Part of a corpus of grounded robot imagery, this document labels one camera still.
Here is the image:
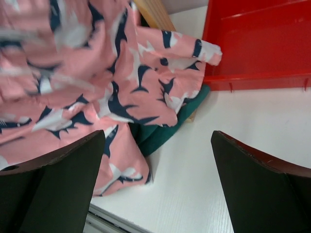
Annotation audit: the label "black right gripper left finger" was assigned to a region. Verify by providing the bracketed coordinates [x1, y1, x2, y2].
[0, 131, 105, 233]

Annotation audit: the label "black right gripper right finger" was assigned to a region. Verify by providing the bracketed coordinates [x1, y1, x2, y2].
[211, 131, 311, 233]

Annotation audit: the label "green shorts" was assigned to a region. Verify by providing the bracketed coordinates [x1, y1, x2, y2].
[129, 84, 210, 157]

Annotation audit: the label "pink shark print shorts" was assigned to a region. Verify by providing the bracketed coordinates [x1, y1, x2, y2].
[0, 0, 222, 196]

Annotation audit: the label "red plastic bin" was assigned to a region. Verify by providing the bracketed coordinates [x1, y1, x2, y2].
[203, 0, 311, 91]

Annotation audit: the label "wooden clothes rack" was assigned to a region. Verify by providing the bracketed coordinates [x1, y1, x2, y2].
[133, 0, 198, 124]

